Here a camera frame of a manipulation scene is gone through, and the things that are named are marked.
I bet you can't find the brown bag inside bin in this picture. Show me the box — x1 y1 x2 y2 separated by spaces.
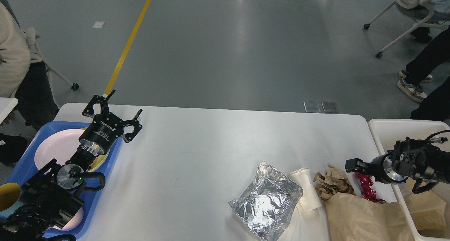
404 179 450 241

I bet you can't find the brown paper bag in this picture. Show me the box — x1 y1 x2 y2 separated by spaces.
325 193 414 241

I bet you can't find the small foil ball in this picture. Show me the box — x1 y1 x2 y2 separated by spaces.
397 182 412 199

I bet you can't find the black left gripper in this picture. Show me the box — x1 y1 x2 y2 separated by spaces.
78 90 143 155

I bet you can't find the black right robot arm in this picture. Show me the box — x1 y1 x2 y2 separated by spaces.
345 130 450 194

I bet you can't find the crushed red can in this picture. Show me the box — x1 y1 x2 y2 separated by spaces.
354 172 387 203

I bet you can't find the crumpled brown paper ball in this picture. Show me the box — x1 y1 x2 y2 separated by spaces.
313 163 356 202

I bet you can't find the pink plate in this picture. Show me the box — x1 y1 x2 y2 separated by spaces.
34 129 85 169

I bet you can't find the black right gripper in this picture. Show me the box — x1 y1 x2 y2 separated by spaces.
345 154 407 184

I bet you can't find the yellow plate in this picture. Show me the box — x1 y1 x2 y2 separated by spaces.
79 127 110 173

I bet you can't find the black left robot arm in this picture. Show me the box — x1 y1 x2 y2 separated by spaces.
1 90 142 241

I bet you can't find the white rolling office chair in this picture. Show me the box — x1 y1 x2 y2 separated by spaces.
363 0 450 58

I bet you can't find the white chair frame left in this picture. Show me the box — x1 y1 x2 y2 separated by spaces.
25 26 79 104

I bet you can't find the person in black trousers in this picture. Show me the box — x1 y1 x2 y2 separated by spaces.
397 29 450 122

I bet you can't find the person in cream sweater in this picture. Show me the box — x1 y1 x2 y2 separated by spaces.
0 0 59 164

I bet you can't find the pink ribbed mug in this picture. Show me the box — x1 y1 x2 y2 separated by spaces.
52 207 84 231

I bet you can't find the white paper cup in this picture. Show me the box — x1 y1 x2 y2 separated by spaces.
288 168 322 211

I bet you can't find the white plastic bin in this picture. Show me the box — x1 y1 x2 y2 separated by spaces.
367 119 449 241

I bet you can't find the teal mug yellow inside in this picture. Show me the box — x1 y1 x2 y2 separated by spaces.
0 182 23 217

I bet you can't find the large crumpled foil sheet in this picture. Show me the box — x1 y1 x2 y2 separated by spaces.
229 162 303 241

